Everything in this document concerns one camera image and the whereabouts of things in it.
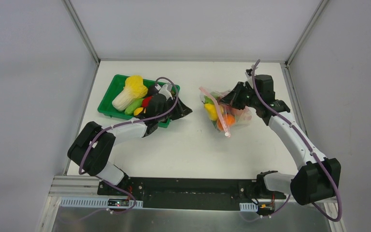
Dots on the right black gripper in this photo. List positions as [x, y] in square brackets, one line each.
[236, 95]

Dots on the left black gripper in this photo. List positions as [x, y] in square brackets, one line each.
[171, 107]

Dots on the clear zip top bag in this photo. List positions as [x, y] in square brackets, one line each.
[243, 117]

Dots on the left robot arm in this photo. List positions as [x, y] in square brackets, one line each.
[92, 147]

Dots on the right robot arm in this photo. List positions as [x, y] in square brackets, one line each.
[318, 176]

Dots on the fake purple eggplant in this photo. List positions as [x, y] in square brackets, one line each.
[153, 89]

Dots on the fake red bell pepper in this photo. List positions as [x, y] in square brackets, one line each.
[146, 101]

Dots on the fake yellow lemon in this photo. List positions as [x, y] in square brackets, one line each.
[138, 111]

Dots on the fake green cucumber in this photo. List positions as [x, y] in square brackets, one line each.
[133, 106]

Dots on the fake napa cabbage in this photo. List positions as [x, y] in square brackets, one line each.
[133, 89]

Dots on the green plastic tray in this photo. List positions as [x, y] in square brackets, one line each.
[116, 86]

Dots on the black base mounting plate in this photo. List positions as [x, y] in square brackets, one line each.
[191, 194]

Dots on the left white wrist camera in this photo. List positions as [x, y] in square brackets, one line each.
[165, 90]

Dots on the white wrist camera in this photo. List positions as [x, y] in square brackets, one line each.
[250, 73]
[165, 90]

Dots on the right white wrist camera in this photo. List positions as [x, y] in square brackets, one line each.
[250, 73]

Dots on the aluminium frame rail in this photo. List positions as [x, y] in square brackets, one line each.
[81, 30]

